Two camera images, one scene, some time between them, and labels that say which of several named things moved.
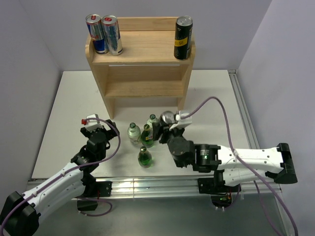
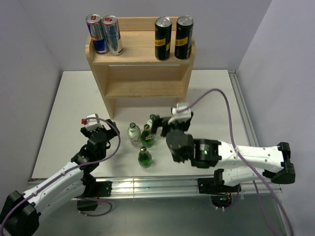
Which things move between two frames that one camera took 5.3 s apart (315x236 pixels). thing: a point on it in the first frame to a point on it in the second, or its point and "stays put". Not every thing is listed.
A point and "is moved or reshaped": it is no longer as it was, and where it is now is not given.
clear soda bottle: x=152 y=119 stays put
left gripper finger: x=113 y=127 stays put
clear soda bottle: x=134 y=132 stays put
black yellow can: x=167 y=118 is moved or reshaped
